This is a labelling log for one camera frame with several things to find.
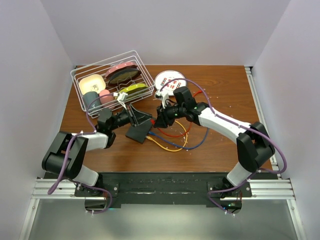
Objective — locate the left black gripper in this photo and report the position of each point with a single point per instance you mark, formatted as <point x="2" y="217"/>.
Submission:
<point x="137" y="117"/>

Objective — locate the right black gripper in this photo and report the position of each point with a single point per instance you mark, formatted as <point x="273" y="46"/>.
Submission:
<point x="160" y="122"/>

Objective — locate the black network switch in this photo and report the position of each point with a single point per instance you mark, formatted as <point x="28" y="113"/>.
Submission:
<point x="138" y="133"/>

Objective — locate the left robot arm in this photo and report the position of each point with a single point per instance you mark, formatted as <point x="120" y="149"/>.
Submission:
<point x="66" y="154"/>

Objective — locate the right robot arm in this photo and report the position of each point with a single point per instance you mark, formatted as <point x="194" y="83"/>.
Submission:
<point x="251" y="140"/>

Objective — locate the yellow-green plate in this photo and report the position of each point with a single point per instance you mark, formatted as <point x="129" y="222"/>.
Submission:
<point x="133" y="89"/>

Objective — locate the pink cup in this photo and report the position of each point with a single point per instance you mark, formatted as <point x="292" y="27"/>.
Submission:
<point x="107" y="99"/>

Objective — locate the dark brown plate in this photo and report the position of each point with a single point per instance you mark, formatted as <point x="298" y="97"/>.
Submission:
<point x="123" y="76"/>

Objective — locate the white patterned round plate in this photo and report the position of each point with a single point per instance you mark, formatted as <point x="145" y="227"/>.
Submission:
<point x="169" y="80"/>

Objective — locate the pink dotted plate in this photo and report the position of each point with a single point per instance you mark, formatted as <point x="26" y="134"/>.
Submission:
<point x="119" y="67"/>

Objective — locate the cream square bowl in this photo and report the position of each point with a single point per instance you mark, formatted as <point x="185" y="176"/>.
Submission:
<point x="92" y="83"/>

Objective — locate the grey cup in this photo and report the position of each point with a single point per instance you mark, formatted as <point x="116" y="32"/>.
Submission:
<point x="91" y="101"/>

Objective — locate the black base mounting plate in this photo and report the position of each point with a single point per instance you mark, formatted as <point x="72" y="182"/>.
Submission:
<point x="168" y="188"/>

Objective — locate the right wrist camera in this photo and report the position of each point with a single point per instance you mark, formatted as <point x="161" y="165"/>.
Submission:
<point x="163" y="96"/>

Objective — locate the white wire dish rack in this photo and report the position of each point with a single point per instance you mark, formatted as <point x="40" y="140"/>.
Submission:
<point x="102" y="66"/>

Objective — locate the aluminium frame rail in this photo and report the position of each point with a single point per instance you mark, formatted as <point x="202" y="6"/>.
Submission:
<point x="279" y="189"/>

